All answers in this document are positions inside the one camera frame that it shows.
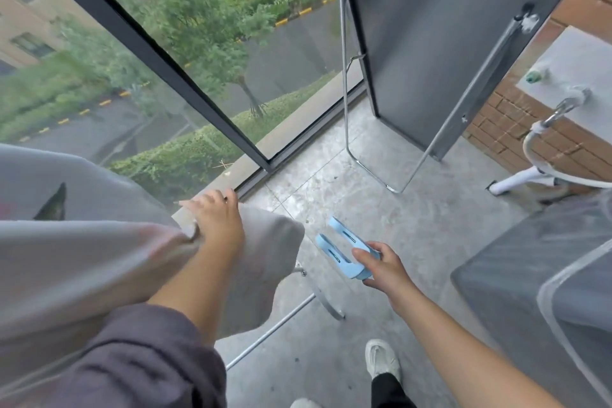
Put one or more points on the white metal drying rack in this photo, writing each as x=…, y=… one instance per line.
x=330, y=309

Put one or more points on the person's right hand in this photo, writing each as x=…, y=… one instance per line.
x=387, y=274

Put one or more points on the dark grey washing machine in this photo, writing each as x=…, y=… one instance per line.
x=516, y=288

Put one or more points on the person's left hand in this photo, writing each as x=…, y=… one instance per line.
x=217, y=221

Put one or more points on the long beige building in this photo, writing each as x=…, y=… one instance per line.
x=19, y=15

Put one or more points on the white wall mounting plate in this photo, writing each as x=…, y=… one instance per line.
x=574, y=58

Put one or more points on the person's dark left sleeve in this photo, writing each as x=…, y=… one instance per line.
x=143, y=360

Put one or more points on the black metal window frame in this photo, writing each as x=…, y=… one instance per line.
x=143, y=45

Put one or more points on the floral light blue bedsheet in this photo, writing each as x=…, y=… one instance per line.
x=71, y=254

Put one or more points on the person's black trouser leg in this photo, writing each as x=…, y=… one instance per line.
x=389, y=393

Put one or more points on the light blue clothes peg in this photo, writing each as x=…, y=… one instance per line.
x=342, y=262

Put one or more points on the person's right forearm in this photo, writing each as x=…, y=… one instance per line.
x=468, y=360

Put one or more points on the person's white shoe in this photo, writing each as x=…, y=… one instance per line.
x=382, y=360
x=303, y=404

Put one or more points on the black flat panel board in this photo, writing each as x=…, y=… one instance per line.
x=421, y=39

